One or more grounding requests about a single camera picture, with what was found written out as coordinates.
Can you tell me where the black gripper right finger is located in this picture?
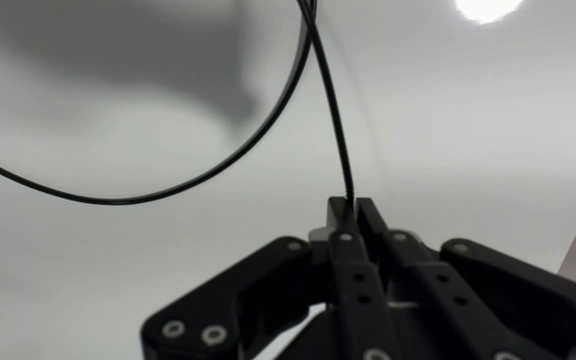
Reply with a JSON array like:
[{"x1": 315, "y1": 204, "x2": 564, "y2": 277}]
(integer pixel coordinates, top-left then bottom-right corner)
[{"x1": 356, "y1": 195, "x2": 576, "y2": 360}]

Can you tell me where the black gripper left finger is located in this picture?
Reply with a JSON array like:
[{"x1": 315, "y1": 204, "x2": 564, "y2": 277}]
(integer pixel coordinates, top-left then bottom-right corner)
[{"x1": 141, "y1": 194, "x2": 397, "y2": 360}]

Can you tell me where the white charger with black cable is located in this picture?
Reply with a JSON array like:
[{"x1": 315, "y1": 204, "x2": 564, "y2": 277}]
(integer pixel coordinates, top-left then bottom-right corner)
[{"x1": 0, "y1": 0, "x2": 359, "y2": 207}]

